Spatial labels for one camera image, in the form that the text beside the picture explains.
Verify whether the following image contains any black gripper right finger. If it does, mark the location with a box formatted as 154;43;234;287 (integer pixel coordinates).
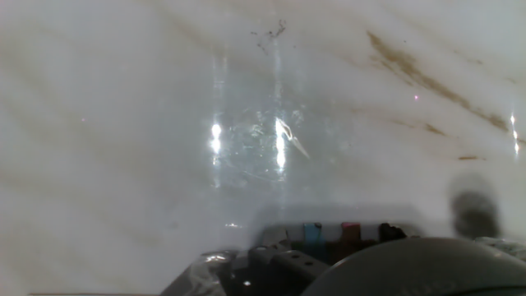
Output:
377;222;408;243

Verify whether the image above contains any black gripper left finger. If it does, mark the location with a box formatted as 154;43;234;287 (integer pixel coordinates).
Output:
159;228;332;296

